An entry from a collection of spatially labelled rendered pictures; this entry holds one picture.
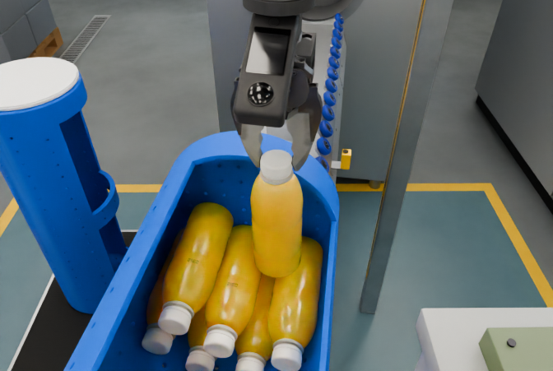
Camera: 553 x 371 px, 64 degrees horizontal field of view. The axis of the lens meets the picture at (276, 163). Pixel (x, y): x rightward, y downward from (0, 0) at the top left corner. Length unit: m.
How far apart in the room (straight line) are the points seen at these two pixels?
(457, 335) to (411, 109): 0.79
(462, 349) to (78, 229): 1.19
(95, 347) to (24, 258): 1.89
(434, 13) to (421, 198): 1.45
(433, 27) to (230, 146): 0.67
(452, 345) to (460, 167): 2.22
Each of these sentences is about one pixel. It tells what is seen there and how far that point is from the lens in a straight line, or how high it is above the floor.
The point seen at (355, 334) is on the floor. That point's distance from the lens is 1.87.
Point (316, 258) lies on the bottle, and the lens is 0.68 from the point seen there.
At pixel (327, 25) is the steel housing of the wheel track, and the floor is 0.93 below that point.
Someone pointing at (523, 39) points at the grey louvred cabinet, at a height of 0.61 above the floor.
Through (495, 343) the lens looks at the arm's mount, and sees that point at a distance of 0.53.
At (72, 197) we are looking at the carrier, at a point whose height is 0.72.
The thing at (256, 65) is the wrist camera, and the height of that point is 1.42.
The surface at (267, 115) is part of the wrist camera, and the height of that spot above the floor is 1.39.
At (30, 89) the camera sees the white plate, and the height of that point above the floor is 1.04.
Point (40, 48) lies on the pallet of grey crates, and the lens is 4.01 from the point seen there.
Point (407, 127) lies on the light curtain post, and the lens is 1.28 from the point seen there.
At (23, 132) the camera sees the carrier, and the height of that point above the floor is 0.96.
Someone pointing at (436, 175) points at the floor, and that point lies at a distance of 2.62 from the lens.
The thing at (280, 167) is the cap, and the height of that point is 1.27.
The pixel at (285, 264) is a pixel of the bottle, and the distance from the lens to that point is 0.62.
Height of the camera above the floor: 1.60
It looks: 39 degrees down
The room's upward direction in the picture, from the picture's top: straight up
